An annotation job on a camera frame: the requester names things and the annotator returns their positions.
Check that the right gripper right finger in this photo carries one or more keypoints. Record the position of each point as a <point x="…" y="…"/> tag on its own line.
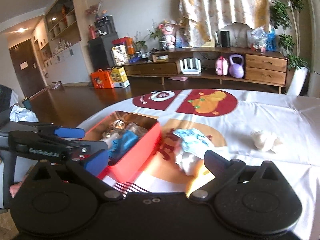
<point x="225" y="171"/>

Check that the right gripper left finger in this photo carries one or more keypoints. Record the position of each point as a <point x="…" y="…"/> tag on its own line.
<point x="86" y="170"/>

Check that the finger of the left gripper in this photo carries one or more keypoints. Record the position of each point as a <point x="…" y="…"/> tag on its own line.
<point x="64" y="132"/>

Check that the orange rubber duck toy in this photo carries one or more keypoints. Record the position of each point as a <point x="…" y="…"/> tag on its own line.
<point x="200" y="178"/>

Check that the white knitted sock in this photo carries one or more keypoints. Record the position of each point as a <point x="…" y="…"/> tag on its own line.
<point x="265" y="140"/>

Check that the red metal tin box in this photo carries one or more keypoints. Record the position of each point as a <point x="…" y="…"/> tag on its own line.
<point x="131" y="140"/>

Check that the person's left hand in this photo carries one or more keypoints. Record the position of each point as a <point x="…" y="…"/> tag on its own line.
<point x="15" y="188"/>

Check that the white plastic bag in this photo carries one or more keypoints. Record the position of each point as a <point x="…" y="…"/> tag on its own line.
<point x="22" y="114"/>

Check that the white printed tablecloth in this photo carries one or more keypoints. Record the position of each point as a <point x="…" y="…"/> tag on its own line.
<point x="294" y="119"/>

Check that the orange gift box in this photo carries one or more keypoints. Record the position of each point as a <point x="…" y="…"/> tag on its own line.
<point x="101" y="79"/>

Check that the dark wooden door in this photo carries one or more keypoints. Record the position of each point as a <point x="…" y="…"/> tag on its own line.
<point x="26" y="68"/>

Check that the yellow carton box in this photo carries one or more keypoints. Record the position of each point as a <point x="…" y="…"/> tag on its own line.
<point x="119" y="78"/>

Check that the black mini fridge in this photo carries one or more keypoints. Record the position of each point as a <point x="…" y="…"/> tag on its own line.
<point x="100" y="51"/>

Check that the white snack box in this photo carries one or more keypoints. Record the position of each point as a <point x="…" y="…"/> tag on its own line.
<point x="120" y="54"/>

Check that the purple kettlebell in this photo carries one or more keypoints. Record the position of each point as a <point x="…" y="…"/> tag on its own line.
<point x="236" y="70"/>

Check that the red thermos bottle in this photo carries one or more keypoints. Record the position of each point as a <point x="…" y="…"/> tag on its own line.
<point x="91" y="32"/>

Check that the pink toy backpack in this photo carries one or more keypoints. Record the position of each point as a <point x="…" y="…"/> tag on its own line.
<point x="221" y="66"/>

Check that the wooden TV console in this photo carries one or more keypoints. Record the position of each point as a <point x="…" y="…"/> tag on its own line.
<point x="266" y="68"/>

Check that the white wifi router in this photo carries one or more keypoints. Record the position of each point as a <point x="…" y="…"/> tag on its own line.
<point x="190" y="66"/>

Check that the black coffee machine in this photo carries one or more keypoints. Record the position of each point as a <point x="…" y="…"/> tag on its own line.
<point x="105" y="26"/>

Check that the black cylinder speaker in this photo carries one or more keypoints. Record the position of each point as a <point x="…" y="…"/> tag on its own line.
<point x="225" y="39"/>

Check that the clear bag of snacks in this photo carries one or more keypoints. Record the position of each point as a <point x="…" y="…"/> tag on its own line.
<point x="259" y="39"/>

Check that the pink plush doll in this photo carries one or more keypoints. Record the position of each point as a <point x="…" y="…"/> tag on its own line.
<point x="168" y="34"/>

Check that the blue plastic bag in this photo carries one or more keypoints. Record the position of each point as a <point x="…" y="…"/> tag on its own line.
<point x="271" y="41"/>

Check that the floral cloth over TV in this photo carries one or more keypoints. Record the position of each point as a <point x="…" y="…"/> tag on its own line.
<point x="201" y="19"/>

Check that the green potted tree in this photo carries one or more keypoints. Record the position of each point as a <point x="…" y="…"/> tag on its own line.
<point x="284" y="14"/>

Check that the wall shelf cabinet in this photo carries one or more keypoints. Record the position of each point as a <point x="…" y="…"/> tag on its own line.
<point x="61" y="37"/>

